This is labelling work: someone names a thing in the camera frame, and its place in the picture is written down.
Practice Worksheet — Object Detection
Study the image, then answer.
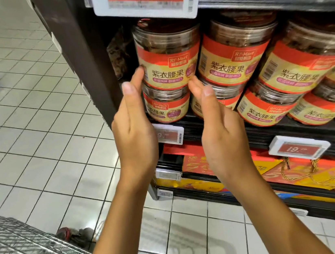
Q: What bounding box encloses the person's right hand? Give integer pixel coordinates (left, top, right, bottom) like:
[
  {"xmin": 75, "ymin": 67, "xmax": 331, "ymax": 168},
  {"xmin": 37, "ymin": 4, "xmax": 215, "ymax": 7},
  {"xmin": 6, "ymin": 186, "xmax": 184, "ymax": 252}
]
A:
[{"xmin": 186, "ymin": 69, "xmax": 258, "ymax": 189}]

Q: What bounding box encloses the person's left hand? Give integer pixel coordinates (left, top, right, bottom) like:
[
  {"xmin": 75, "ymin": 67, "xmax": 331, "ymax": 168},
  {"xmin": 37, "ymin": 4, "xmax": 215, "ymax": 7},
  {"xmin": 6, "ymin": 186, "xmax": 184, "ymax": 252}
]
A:
[{"xmin": 104, "ymin": 65, "xmax": 164, "ymax": 191}]

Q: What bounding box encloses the row of small cashew jars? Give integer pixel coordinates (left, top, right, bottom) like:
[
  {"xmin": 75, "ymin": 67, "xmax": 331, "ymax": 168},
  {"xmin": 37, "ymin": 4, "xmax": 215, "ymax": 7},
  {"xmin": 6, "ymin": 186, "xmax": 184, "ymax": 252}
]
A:
[{"xmin": 179, "ymin": 0, "xmax": 335, "ymax": 156}]

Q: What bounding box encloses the black metal store shelf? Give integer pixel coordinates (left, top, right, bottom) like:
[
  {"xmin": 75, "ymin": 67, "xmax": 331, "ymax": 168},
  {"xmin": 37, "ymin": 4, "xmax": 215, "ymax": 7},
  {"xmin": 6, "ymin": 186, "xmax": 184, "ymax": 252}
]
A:
[{"xmin": 31, "ymin": 0, "xmax": 335, "ymax": 254}]

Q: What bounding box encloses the person's left forearm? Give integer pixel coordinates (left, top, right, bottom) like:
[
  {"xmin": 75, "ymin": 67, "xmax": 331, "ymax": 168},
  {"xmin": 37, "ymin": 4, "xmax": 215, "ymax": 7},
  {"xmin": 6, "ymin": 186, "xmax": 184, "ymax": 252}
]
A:
[{"xmin": 67, "ymin": 173, "xmax": 163, "ymax": 254}]

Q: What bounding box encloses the person's right forearm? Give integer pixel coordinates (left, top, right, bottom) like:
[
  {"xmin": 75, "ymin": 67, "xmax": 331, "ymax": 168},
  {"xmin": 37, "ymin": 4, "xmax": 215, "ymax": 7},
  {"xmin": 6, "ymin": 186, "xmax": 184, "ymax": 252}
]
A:
[{"xmin": 223, "ymin": 160, "xmax": 335, "ymax": 254}]

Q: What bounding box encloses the small white price tag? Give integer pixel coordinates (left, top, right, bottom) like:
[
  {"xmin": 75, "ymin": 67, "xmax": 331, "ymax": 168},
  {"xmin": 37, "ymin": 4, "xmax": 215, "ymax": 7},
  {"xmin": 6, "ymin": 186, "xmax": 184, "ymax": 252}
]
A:
[
  {"xmin": 153, "ymin": 120, "xmax": 186, "ymax": 148},
  {"xmin": 289, "ymin": 206, "xmax": 309, "ymax": 218},
  {"xmin": 267, "ymin": 129, "xmax": 333, "ymax": 165},
  {"xmin": 154, "ymin": 164, "xmax": 183, "ymax": 184},
  {"xmin": 156, "ymin": 186, "xmax": 174, "ymax": 201}
]

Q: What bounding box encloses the yellow gift box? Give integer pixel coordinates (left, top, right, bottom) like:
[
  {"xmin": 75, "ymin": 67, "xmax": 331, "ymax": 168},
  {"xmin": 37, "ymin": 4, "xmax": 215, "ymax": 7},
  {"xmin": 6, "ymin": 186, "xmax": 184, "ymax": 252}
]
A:
[{"xmin": 252, "ymin": 155, "xmax": 285, "ymax": 176}]

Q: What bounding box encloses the flat yellow box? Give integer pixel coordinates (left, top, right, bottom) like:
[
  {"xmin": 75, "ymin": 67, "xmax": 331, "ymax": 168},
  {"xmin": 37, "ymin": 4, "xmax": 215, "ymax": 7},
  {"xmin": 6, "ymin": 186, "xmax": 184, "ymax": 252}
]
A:
[{"xmin": 156, "ymin": 169, "xmax": 226, "ymax": 201}]

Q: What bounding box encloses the flat blue box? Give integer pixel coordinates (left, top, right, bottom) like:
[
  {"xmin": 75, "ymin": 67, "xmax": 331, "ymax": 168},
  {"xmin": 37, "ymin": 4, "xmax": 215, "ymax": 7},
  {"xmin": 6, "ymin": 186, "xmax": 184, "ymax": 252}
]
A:
[{"xmin": 275, "ymin": 188, "xmax": 302, "ymax": 202}]

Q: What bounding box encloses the orange chain-print gift box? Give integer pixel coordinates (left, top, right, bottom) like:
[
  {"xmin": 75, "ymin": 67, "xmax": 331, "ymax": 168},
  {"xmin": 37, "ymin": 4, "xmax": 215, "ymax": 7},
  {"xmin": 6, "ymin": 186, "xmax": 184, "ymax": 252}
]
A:
[{"xmin": 261, "ymin": 153, "xmax": 335, "ymax": 202}]

